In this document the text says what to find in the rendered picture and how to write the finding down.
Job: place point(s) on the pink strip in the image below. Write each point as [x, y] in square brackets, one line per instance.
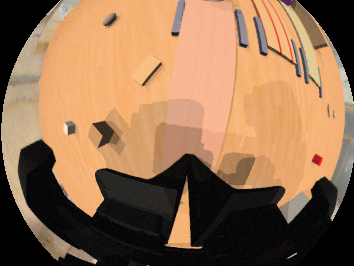
[202, 83]

